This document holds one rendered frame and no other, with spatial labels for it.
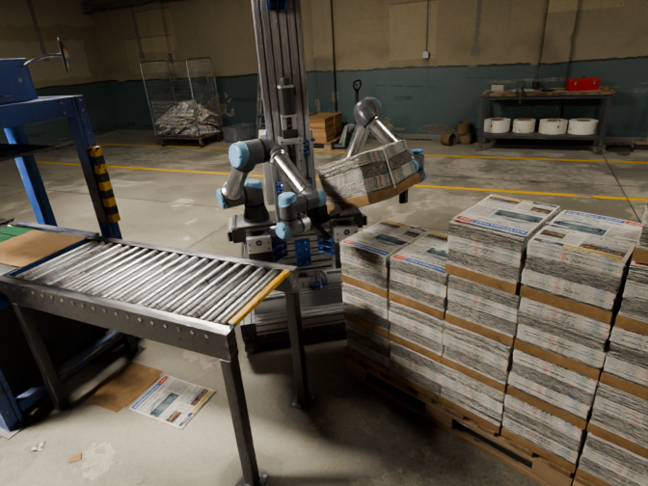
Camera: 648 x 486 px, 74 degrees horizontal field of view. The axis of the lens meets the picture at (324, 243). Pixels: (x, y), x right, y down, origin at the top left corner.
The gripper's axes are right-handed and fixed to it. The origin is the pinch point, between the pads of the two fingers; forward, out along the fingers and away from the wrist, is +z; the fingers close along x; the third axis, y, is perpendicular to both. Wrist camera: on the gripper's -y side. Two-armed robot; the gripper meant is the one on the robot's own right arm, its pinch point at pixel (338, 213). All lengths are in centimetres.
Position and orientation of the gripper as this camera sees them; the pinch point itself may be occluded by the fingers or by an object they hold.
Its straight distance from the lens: 207.0
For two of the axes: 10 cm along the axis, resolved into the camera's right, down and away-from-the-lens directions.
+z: 7.2, -3.2, 6.1
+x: -6.2, 0.9, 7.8
